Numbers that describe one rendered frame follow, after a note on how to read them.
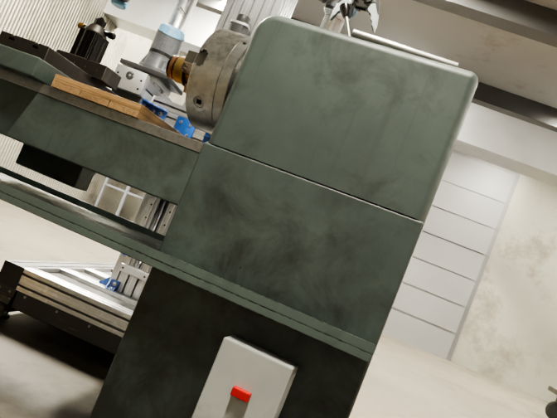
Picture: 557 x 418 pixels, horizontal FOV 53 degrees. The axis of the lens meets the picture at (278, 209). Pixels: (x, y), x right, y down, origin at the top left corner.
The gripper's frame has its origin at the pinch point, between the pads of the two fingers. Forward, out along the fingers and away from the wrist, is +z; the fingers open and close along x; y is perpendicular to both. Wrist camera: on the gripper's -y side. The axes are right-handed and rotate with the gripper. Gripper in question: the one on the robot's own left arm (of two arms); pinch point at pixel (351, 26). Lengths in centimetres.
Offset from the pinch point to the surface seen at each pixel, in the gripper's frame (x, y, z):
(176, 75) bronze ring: 42, -15, 37
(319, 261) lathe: -24, -34, 74
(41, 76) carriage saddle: 73, -31, 54
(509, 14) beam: -46, 342, -200
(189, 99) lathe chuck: 30, -24, 44
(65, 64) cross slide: 74, -23, 47
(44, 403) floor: 39, -17, 142
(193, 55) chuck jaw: 33, -25, 33
